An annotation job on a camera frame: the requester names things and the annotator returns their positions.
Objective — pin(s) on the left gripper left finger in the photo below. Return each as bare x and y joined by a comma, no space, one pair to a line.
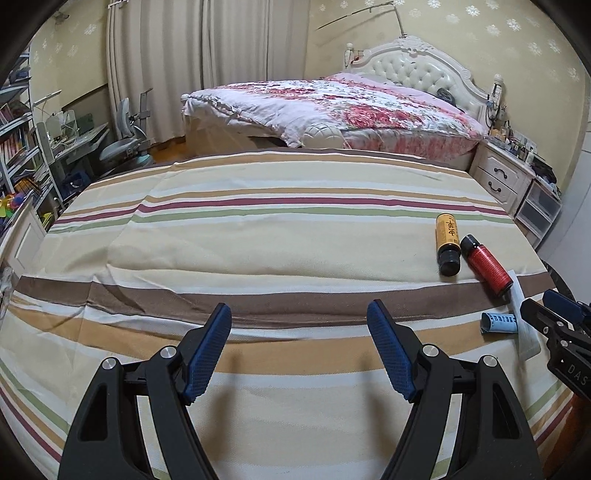
200,350

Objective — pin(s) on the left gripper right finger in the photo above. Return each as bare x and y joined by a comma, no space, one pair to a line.
398,347

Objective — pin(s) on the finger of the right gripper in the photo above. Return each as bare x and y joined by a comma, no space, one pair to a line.
543,320
573,311

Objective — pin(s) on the blue squeezed tube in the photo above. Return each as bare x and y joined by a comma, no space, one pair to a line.
497,323

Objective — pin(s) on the red small bottle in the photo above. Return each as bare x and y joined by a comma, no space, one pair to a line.
486,266

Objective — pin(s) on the yellow small bottle black cap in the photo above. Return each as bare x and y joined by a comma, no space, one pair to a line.
448,245

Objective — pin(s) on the white wardrobe door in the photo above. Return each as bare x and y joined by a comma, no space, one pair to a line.
567,246

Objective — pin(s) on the clear plastic drawer unit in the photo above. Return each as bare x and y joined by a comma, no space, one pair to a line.
538,211

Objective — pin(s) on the white nightstand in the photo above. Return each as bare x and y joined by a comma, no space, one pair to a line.
502,175

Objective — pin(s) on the striped bed sheet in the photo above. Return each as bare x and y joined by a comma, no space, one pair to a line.
297,244

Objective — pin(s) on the grey desk chair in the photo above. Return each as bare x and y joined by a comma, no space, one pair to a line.
130,152

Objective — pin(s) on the pink floral quilt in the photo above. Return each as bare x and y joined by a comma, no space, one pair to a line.
342,111

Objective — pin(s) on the grey study desk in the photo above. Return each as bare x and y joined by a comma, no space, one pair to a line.
57,158

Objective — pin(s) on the bookshelf with books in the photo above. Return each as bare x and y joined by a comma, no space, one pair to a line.
25,172

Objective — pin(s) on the beige curtain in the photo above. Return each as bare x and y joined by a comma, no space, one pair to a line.
171,48

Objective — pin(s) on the white tufted bed frame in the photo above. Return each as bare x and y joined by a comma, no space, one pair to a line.
407,62

